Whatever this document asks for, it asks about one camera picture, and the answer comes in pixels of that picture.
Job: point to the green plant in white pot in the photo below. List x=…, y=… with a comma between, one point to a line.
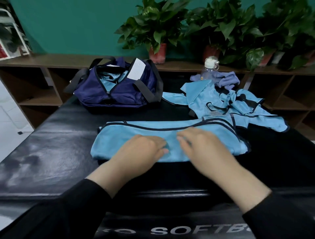
x=275, y=24

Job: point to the navy blue bag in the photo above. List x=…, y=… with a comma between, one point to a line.
x=93, y=96

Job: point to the green plant in red pot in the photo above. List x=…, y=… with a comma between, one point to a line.
x=305, y=39
x=221, y=22
x=152, y=22

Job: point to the purple cloth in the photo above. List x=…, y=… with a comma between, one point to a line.
x=224, y=79

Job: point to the person's right forearm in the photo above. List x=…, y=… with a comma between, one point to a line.
x=275, y=211

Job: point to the clear bottle silver cap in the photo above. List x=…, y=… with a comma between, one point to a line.
x=211, y=64

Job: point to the black leather bench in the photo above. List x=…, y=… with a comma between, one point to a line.
x=44, y=152

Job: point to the person's left hand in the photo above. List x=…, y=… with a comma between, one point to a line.
x=138, y=155

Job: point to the wooden shelf cabinet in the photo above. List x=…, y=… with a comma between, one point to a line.
x=39, y=96

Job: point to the person's right hand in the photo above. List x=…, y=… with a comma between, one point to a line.
x=211, y=152

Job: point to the white wheeled cart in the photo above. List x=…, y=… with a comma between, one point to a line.
x=17, y=32

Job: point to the person's left forearm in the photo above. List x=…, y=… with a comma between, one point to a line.
x=64, y=207

